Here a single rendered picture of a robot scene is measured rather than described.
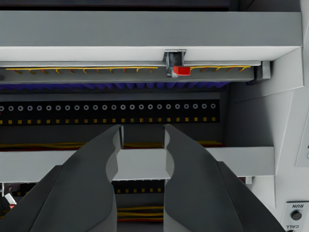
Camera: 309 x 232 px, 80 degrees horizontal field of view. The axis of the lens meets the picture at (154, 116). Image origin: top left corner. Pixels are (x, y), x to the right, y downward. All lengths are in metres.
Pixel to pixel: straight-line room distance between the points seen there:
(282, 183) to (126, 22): 0.33
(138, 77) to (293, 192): 0.31
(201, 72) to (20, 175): 0.32
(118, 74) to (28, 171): 0.20
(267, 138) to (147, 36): 0.25
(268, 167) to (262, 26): 0.20
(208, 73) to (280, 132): 0.14
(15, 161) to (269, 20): 0.40
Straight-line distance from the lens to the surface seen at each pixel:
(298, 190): 0.39
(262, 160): 0.34
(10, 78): 0.38
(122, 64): 0.29
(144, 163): 0.29
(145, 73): 0.31
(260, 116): 0.37
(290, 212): 0.41
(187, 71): 0.19
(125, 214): 0.52
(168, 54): 0.25
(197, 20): 0.26
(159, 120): 0.42
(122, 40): 0.25
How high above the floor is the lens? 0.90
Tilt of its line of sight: 17 degrees up
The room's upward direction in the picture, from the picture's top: 180 degrees clockwise
